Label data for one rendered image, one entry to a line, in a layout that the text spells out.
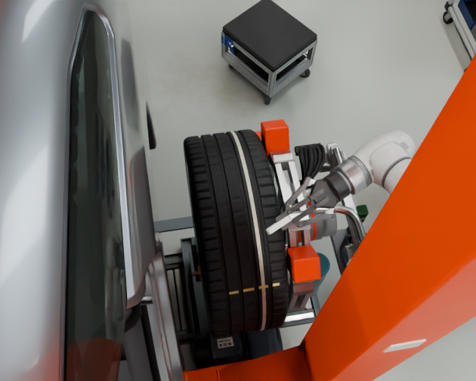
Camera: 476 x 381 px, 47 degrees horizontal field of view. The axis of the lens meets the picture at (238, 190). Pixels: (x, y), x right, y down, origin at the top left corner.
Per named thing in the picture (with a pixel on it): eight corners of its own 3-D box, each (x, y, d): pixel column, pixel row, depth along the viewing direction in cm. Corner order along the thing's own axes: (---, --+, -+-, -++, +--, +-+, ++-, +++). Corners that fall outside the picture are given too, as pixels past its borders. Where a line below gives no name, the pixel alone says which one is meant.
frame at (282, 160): (251, 192, 218) (261, 112, 170) (268, 190, 219) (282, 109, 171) (280, 325, 193) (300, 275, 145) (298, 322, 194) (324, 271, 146)
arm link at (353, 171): (345, 158, 146) (327, 169, 145) (356, 153, 137) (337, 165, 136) (363, 186, 146) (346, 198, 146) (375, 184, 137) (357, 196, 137)
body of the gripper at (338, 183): (347, 196, 145) (319, 215, 144) (329, 169, 145) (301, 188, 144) (356, 194, 137) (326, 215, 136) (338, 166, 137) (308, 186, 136)
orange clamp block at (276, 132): (261, 148, 172) (260, 121, 168) (285, 144, 173) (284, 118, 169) (266, 156, 166) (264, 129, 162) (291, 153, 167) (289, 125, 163)
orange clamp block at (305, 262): (285, 248, 155) (292, 261, 147) (312, 243, 156) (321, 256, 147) (287, 270, 157) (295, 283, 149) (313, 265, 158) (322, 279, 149)
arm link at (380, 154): (345, 145, 141) (378, 174, 133) (393, 114, 143) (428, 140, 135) (350, 171, 149) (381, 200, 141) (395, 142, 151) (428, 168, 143)
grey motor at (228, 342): (176, 346, 238) (169, 327, 207) (270, 330, 242) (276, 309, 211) (181, 389, 229) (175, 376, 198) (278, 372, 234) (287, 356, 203)
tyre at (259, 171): (195, 246, 225) (177, 102, 186) (251, 237, 227) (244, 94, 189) (217, 382, 172) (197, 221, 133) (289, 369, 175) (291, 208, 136)
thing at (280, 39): (311, 76, 321) (320, 35, 291) (269, 110, 308) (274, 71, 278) (261, 36, 334) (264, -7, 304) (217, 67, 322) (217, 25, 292)
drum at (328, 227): (265, 215, 191) (268, 197, 179) (323, 207, 193) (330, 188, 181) (273, 252, 185) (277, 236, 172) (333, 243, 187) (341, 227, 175)
